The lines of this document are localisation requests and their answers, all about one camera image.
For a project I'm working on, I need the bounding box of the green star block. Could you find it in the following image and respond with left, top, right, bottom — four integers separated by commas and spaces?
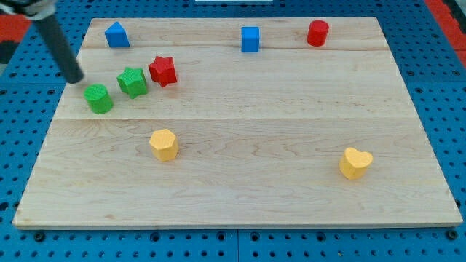
116, 67, 148, 99

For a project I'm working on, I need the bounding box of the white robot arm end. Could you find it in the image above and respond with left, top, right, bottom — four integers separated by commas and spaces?
1, 0, 57, 21

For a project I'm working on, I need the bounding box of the red star block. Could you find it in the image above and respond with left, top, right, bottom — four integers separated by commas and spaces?
149, 56, 178, 87

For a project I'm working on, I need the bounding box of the blue cube block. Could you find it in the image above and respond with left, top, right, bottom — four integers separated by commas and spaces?
241, 26, 260, 52

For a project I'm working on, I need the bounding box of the yellow heart block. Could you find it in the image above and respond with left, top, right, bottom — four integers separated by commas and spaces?
339, 147, 374, 180

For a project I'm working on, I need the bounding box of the red cylinder block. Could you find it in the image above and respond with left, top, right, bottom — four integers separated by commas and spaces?
307, 20, 330, 47

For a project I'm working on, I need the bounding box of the blue triangle block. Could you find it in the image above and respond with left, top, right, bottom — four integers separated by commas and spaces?
104, 22, 130, 48

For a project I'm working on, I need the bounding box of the yellow hexagon block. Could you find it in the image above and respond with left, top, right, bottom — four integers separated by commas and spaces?
149, 129, 179, 162

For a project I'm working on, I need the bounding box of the green cylinder block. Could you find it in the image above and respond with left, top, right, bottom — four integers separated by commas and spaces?
83, 84, 114, 114

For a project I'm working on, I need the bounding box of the wooden board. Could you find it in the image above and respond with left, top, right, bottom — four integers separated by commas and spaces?
13, 17, 462, 230

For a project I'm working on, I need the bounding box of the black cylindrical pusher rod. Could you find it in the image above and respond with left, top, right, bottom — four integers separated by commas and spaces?
33, 15, 84, 84

